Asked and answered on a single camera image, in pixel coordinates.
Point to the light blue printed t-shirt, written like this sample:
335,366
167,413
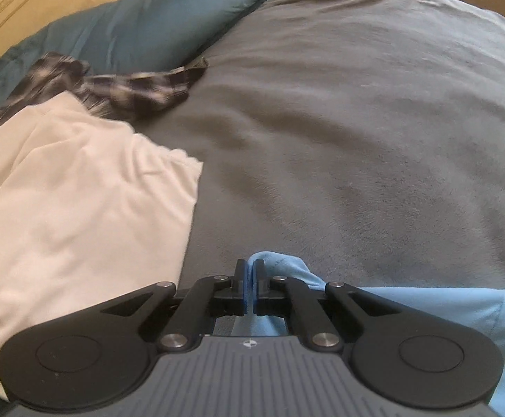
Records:
452,312

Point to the folded cream white shirt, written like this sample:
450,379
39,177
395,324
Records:
74,208

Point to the dark plaid cloth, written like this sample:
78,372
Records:
130,91

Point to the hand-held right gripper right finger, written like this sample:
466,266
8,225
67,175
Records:
259,291

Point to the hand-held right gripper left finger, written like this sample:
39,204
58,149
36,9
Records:
240,291

